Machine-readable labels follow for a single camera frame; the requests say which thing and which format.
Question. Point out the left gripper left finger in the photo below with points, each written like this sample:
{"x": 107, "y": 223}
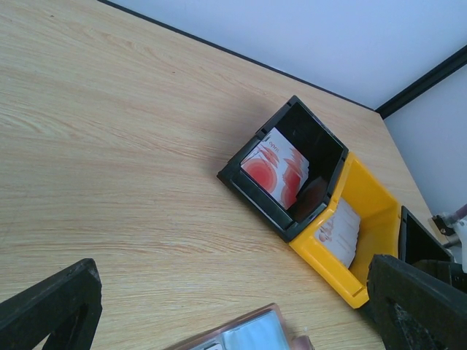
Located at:
{"x": 62, "y": 310}

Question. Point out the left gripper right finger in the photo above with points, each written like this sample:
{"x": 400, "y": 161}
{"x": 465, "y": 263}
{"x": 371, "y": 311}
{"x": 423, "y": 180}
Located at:
{"x": 420, "y": 306}

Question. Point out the pink card holder wallet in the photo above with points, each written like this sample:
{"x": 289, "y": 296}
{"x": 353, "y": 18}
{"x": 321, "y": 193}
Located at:
{"x": 263, "y": 328}

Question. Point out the black bin with green cards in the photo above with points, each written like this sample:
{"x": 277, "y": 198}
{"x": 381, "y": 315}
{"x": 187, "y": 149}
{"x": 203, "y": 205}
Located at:
{"x": 416, "y": 243}

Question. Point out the white pink card stack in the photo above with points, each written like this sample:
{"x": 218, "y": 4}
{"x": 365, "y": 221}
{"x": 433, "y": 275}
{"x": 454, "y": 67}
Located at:
{"x": 339, "y": 234}

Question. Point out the black bin with red cards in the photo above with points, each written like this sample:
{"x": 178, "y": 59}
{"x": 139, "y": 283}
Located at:
{"x": 324, "y": 151}

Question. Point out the red white card stack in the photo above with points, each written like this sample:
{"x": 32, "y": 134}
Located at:
{"x": 278, "y": 167}

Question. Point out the yellow plastic bin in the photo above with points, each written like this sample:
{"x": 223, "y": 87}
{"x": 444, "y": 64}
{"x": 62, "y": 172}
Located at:
{"x": 380, "y": 215}

